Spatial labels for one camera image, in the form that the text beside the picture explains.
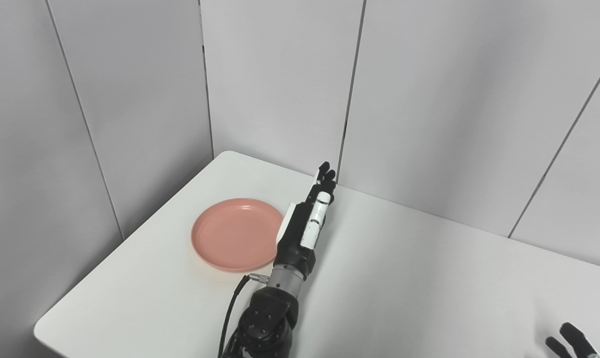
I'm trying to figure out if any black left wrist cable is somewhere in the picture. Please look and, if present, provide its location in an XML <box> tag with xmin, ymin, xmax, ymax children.
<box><xmin>218</xmin><ymin>272</ymin><xmax>271</xmax><ymax>358</ymax></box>

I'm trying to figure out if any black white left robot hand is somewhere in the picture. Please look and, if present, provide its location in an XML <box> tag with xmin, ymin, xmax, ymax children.
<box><xmin>275</xmin><ymin>161</ymin><xmax>337</xmax><ymax>281</ymax></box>

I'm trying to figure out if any pink round plate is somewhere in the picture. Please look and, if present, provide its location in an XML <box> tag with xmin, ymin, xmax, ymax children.
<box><xmin>191</xmin><ymin>198</ymin><xmax>286</xmax><ymax>273</ymax></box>

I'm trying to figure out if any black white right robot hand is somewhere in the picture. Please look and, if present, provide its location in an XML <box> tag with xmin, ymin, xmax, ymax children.
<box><xmin>545</xmin><ymin>322</ymin><xmax>600</xmax><ymax>358</ymax></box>

